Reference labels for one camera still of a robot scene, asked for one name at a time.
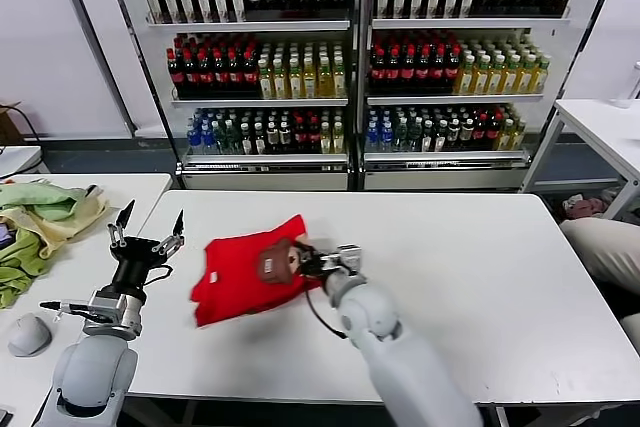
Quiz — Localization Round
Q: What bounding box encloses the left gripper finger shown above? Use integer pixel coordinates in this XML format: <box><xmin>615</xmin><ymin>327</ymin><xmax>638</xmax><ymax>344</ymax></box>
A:
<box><xmin>152</xmin><ymin>209</ymin><xmax>185</xmax><ymax>256</ymax></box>
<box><xmin>106</xmin><ymin>199</ymin><xmax>136</xmax><ymax>248</ymax></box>

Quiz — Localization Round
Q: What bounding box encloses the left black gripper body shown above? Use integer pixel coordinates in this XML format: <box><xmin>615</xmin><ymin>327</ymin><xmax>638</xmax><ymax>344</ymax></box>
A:
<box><xmin>109</xmin><ymin>235</ymin><xmax>169</xmax><ymax>293</ymax></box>

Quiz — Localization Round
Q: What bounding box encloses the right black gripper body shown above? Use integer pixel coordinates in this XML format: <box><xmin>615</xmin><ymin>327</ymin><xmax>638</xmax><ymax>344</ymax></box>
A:
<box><xmin>301</xmin><ymin>252</ymin><xmax>334</xmax><ymax>281</ymax></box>

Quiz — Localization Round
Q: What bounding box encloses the red t-shirt with bear print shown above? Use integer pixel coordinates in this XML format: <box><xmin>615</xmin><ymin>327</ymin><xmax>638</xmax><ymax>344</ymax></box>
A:
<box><xmin>189</xmin><ymin>214</ymin><xmax>324</xmax><ymax>328</ymax></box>

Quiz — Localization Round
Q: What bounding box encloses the cream yellow garment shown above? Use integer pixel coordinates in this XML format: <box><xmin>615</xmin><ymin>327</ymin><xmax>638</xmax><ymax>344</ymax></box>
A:
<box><xmin>0</xmin><ymin>184</ymin><xmax>112</xmax><ymax>259</ymax></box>

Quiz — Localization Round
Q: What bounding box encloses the light green garment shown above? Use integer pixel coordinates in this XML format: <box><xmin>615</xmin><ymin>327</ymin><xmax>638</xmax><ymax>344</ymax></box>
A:
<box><xmin>0</xmin><ymin>180</ymin><xmax>89</xmax><ymax>222</ymax></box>

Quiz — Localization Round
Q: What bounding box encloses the lime green garment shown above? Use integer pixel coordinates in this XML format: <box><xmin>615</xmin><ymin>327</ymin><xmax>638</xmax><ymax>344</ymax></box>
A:
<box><xmin>0</xmin><ymin>229</ymin><xmax>51</xmax><ymax>309</ymax></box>

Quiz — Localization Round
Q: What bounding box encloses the small white desk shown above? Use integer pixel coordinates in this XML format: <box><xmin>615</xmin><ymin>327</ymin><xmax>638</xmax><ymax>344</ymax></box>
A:
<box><xmin>0</xmin><ymin>145</ymin><xmax>44</xmax><ymax>179</ymax></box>

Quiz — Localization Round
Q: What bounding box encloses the grey computer mouse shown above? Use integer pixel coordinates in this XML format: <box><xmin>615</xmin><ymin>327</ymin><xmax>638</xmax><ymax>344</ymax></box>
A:
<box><xmin>7</xmin><ymin>311</ymin><xmax>54</xmax><ymax>358</ymax></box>

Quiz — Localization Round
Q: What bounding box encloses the brown cardboard box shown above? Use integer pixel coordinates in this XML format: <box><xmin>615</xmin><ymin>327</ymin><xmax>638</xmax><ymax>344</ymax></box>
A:
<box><xmin>0</xmin><ymin>101</ymin><xmax>26</xmax><ymax>146</ymax></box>

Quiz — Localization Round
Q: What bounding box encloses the glass door beverage cooler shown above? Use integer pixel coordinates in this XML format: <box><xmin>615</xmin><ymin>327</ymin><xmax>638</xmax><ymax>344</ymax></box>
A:
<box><xmin>357</xmin><ymin>0</ymin><xmax>630</xmax><ymax>193</ymax></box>
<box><xmin>99</xmin><ymin>0</ymin><xmax>364</xmax><ymax>192</ymax></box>

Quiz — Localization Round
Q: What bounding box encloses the pink cloth pile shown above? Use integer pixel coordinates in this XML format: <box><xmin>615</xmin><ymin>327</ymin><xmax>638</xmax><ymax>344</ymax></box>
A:
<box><xmin>562</xmin><ymin>191</ymin><xmax>609</xmax><ymax>216</ymax></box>

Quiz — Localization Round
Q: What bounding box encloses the beige trousered leg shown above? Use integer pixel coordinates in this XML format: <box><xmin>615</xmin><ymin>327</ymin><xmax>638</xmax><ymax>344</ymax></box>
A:
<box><xmin>559</xmin><ymin>218</ymin><xmax>640</xmax><ymax>293</ymax></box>
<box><xmin>619</xmin><ymin>313</ymin><xmax>640</xmax><ymax>353</ymax></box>

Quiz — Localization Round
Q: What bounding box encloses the white side table with legs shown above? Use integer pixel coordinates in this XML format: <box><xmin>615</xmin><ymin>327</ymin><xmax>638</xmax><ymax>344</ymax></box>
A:
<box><xmin>519</xmin><ymin>98</ymin><xmax>640</xmax><ymax>216</ymax></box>

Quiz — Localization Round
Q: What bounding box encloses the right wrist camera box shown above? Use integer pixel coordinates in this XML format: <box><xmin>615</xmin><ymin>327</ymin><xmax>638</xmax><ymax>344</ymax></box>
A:
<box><xmin>335</xmin><ymin>244</ymin><xmax>365</xmax><ymax>273</ymax></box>

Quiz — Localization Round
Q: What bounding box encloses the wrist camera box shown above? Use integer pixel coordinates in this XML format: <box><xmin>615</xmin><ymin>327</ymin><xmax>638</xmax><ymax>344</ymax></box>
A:
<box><xmin>335</xmin><ymin>244</ymin><xmax>365</xmax><ymax>273</ymax></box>
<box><xmin>39</xmin><ymin>296</ymin><xmax>126</xmax><ymax>326</ymax></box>

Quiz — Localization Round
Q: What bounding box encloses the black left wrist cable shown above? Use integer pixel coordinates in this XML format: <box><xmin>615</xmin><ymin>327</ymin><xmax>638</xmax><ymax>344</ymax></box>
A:
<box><xmin>144</xmin><ymin>264</ymin><xmax>174</xmax><ymax>283</ymax></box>

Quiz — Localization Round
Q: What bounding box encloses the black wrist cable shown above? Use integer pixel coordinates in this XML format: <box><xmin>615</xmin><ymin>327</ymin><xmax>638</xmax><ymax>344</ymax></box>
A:
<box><xmin>144</xmin><ymin>264</ymin><xmax>174</xmax><ymax>283</ymax></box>
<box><xmin>304</xmin><ymin>286</ymin><xmax>349</xmax><ymax>341</ymax></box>

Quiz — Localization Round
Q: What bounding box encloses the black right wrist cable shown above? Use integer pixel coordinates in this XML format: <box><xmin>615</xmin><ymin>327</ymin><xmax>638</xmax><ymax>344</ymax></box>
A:
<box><xmin>304</xmin><ymin>286</ymin><xmax>349</xmax><ymax>341</ymax></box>

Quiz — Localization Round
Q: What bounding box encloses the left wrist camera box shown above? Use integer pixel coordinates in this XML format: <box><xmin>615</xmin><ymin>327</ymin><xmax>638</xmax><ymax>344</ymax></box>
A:
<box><xmin>39</xmin><ymin>296</ymin><xmax>126</xmax><ymax>326</ymax></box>

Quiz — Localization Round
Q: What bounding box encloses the thin black cord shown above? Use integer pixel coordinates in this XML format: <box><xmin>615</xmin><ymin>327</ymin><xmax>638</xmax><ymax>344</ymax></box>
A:
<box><xmin>0</xmin><ymin>104</ymin><xmax>44</xmax><ymax>148</ymax></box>

